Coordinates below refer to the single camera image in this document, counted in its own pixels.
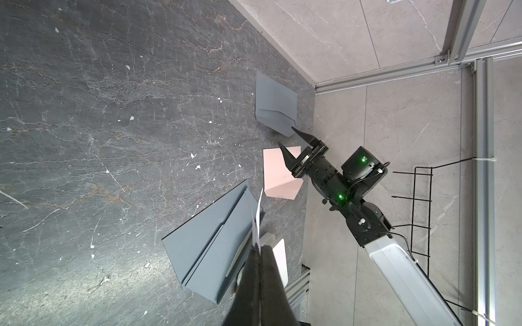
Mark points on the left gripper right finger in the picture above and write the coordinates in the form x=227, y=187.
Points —
x=274, y=306

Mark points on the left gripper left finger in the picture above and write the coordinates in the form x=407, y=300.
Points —
x=245, y=309

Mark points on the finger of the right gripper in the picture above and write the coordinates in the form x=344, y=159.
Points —
x=291, y=162
x=312, y=141

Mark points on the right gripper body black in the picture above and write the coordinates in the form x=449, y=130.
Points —
x=357, y=176

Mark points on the pink envelope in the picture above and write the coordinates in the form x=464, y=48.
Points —
x=278, y=180

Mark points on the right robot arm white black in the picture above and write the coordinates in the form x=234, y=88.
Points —
x=418, y=295

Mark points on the white rectangular box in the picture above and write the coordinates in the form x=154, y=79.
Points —
x=279, y=251

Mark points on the black wire hook rack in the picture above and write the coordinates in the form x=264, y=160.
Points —
x=421, y=199

